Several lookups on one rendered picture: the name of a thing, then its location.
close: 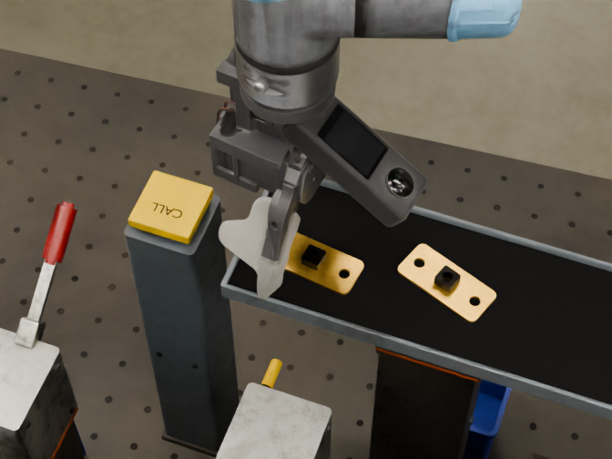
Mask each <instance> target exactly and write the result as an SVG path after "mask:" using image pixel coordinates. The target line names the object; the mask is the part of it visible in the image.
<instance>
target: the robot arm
mask: <svg viewBox="0 0 612 459"><path fill-rule="evenodd" d="M522 2H523V0H231V6H232V19H233V32H234V47H233V48H232V49H231V51H230V53H229V55H228V57H227V58H225V59H224V60H223V61H222V63H220V65H219V66H218V68H217V69H216V76H217V82H219V83H221V84H223V85H225V86H228V87H229V95H230V100H226V101H225V102H224V107H221V108H220V109H219V110H218V113H217V121H216V123H217V125H216V126H215V127H214V128H213V130H212V131H211V133H210V134H209V142H210V151H211V160H212V169H213V175H216V176H218V177H220V178H223V179H226V180H228V181H230V182H232V183H234V184H235V185H237V186H240V187H242V188H244V189H247V190H249V191H252V192H254V193H256V194H257V192H258V191H259V189H260V188H263V189H266V190H268V191H270V192H273V193H274V195H273V197H272V198H271V197H261V198H258V199H257V200H256V201H255V202H254V203H253V205H252V208H251V211H250V215H249V217H248V218H247V219H240V220H226V221H224V222H223V223H222V224H221V225H220V228H219V240H220V242H221V243H222V244H223V245H224V246H225V247H226V248H227V249H229V250H230V251H232V252H233V253H234V254H235V255H237V256H238V257H239V258H241V259H242V260H244V261H245V262H246V263H247V264H249V265H250V266H251V267H252V268H253V269H254V270H255V271H256V272H257V275H258V278H257V293H258V297H259V298H261V299H263V300H265V299H266V298H268V297H269V296H270V295H271V294H272V293H273V292H275V291H276V290H277V289H278V288H279V287H280V286H281V284H282V282H283V273H284V270H285V267H286V265H287V262H288V260H289V253H290V249H291V244H292V242H293V239H294V237H295V235H296V233H297V230H298V227H299V224H300V221H301V218H300V216H299V215H298V213H296V211H298V207H299V202H300V203H303V204H305V203H307V202H308V201H309V200H310V199H311V198H312V196H313V195H314V193H315V192H316V190H317V188H318V187H319V186H320V185H321V183H322V181H323V179H324V178H325V176H326V175H328V176H329V177H330V178H332V179H333V180H334V181H335V182H336V183H337V184H339V185H340V186H341V187H342V188H343V189H344V190H345V191H347V192H348V193H349V194H350V195H351V196H352V197H353V198H355V199H356V200H357V201H358V202H359V203H360V204H361V205H363V206H364V207H365V208H366V209H367V210H368V211H370V212H371V213H372V214H373V216H374V217H375V218H377V219H378V220H379V221H380V222H381V223H382V224H383V225H385V226H386V227H393V226H395V225H397V224H398V223H400V222H402V221H404V220H405V219H406V218H407V216H408V215H409V213H410V211H411V210H412V208H413V206H414V204H415V203H416V201H417V200H418V199H419V197H420V195H421V194H422V192H423V190H424V188H425V187H426V184H427V179H426V177H425V176H424V175H423V174H422V173H421V172H420V171H419V170H417V169H416V168H415V167H414V166H413V165H412V164H411V163H410V162H408V161H407V160H406V159H405V158H404V157H403V156H402V155H401V154H399V153H398V152H397V151H396V150H395V149H394V148H393V147H391V146H390V145H389V144H388V143H387V142H386V141H385V140H384V139H383V138H381V137H380V136H379V135H378V134H377V133H376V132H375V131H374V130H372V129H371V128H370V127H369V126H368V125H367V124H366V123H365V122H363V121H362V120H361V119H360V118H359V117H358V116H357V115H356V114H354V113H353V112H352V111H351V110H350V109H349V108H348V107H346V106H345V105H344V104H343V103H342V102H341V101H340V99H339V98H337V97H336V96H335V90H336V82H337V80H338V76H339V72H340V37H341V38H354V37H357V38H416V39H448V41H449V42H457V41H458V40H459V39H472V38H499V37H504V36H507V35H509V34H510V33H511V32H512V31H513V30H514V29H515V27H516V25H517V23H518V20H519V16H520V13H521V8H522ZM227 103H229V104H228V105H226V104H227ZM221 110H224V111H223V112H222V114H221V115H220V117H219V113H220V111H221ZM225 121H226V123H225V125H223V124H224V122H225ZM217 153H218V156H217ZM218 163H219V164H218Z"/></svg>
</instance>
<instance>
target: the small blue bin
mask: <svg viewBox="0 0 612 459"><path fill-rule="evenodd" d="M510 392H511V388H508V387H505V386H503V385H500V384H497V383H493V382H488V381H486V380H483V379H482V381H481V385H480V389H479V393H478V397H477V401H476V405H475V408H474V415H473V417H474V422H473V423H472V424H471V427H470V431H469V434H468V438H467V442H466V446H465V449H464V457H463V459H488V456H489V454H490V450H491V447H492V444H493V441H494V439H495V438H496V436H497V434H498V430H499V427H500V424H501V422H502V419H503V415H504V412H505V407H506V404H507V401H508V398H509V395H510Z"/></svg>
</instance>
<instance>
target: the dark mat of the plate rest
mask: <svg viewBox="0 0 612 459"><path fill-rule="evenodd" d="M296 213H298V215H299V216H300V218H301V221H300V224H299V227H298V230H297V232H298V233H300V234H301V235H303V236H306V237H308V238H310V239H312V240H316V241H318V242H320V243H322V244H324V245H326V246H329V247H331V248H333V249H336V250H338V251H340V252H343V253H345V254H347V255H350V256H352V257H354V258H355V259H358V260H361V261H362V262H363V270H362V273H361V274H360V276H359V278H358V279H357V281H356V282H355V284H354V285H353V287H352V289H351V291H350V293H349V294H347V295H340V294H338V293H336V292H334V291H330V290H328V289H326V288H324V287H322V286H320V285H318V284H316V283H313V282H311V281H309V280H306V279H304V278H302V277H300V276H298V275H295V274H293V273H291V272H289V271H286V270H284V273H283V282H282V284H281V286H280V287H279V288H278V289H277V290H276V291H274V292H273V293H272V294H271V295H270V296H269V297H271V298H273V299H276V300H279V301H284V302H288V303H290V304H293V305H296V306H299V307H302V308H305V309H308V310H311V311H316V312H318V313H322V314H325V315H328V316H331V317H333V318H336V319H340V320H343V321H347V322H350V323H353V324H357V325H360V326H362V327H365V328H368V329H371V330H375V331H378V332H382V333H385V334H389V335H392V336H394V337H397V338H400V339H403V340H407V341H409V342H414V343H417V344H420V345H423V346H426V347H429V348H432V349H435V350H437V351H441V352H446V353H449V354H452V355H454V356H458V357H461V358H464V359H466V360H469V361H472V362H478V363H481V364H483V365H486V366H489V367H493V368H496V369H498V370H501V371H504V372H510V373H512V374H515V375H518V376H521V377H524V378H527V379H530V380H533V381H536V382H539V383H544V384H547V385H550V386H553V387H556V388H558V389H562V390H565V391H568V392H571V393H575V394H579V395H582V396H585V397H587V398H590V399H593V400H597V401H600V402H602V403H607V404H610V405H612V271H608V270H603V269H600V268H597V267H593V266H590V265H587V264H584V263H581V262H578V261H574V260H569V259H566V258H563V257H559V256H556V255H554V254H550V253H547V252H543V251H541V250H535V249H532V248H529V247H526V246H523V245H519V244H516V243H513V242H510V241H507V240H501V239H498V238H495V237H492V236H489V235H485V234H483V233H480V232H476V231H473V230H469V229H465V228H461V227H458V226H455V225H452V224H449V223H445V222H442V221H440V220H436V219H431V218H427V217H425V216H421V215H418V214H415V213H412V212H410V213H409V215H408V216H407V218H406V219H405V220H404V221H402V222H400V223H398V224H397V225H395V226H393V227H386V226H385V225H383V224H382V223H381V222H380V221H379V220H378V219H377V218H375V217H374V216H373V214H372V213H371V212H370V211H368V210H367V209H366V208H365V207H364V206H363V205H361V204H360V203H359V202H358V201H357V200H356V199H355V198H353V197H352V196H351V195H350V194H347V193H344V192H341V191H338V190H335V189H329V188H326V187H323V186H319V187H318V188H317V190H316V192H315V193H314V195H313V196H312V198H311V199H310V200H309V201H308V202H307V203H305V204H303V203H300V202H299V207H298V211H296ZM420 244H425V245H427V246H429V247H430V248H432V249H433V250H435V251H437V252H438V253H439V254H441V255H442V256H444V257H445V258H447V259H448V260H449V261H451V262H452V263H454V264H455V265H456V266H458V267H459V268H461V269H462V270H464V271H466V272H467V273H469V274H470V275H472V276H473V277H475V278H476V279H477V280H479V281H481V282H482V283H483V284H484V285H486V286H487V287H489V288H490V289H492V290H493V291H494V292H495V294H496V298H495V301H494V302H493V303H492V304H491V305H490V306H489V307H488V308H487V310H486V311H485V312H484V313H483V314H482V315H481V316H480V318H479V319H478V320H477V321H475V322H468V321H466V320H464V319H463V318H462V317H460V316H459V315H457V314H456V313H454V312H453V311H451V310H450V309H448V308H447V307H445V306H444V305H443V304H442V303H441V302H439V301H437V300H436V299H435V298H433V297H432V296H430V295H429V294H427V293H426V292H425V291H423V290H421V289H420V288H418V287H417V286H415V285H414V284H413V283H411V282H410V281H408V280H407V279H406V278H405V277H403V276H402V275H400V274H399V272H398V267H399V265H400V264H401V263H402V262H403V261H404V260H405V259H406V258H407V257H408V256H409V255H410V253H411V252H412V251H413V250H414V249H415V248H416V247H417V246H418V245H420ZM257 278H258V275H257V272H256V271H255V270H254V269H253V268H252V267H251V266H250V265H249V264H247V263H246V262H245V261H244V260H242V259H241V258H240V259H239V261H238V263H237V265H236V268H235V270H234V271H233V273H232V275H231V277H230V279H229V283H228V284H229V285H232V286H236V287H239V288H242V289H244V290H247V291H253V292H256V293H257Z"/></svg>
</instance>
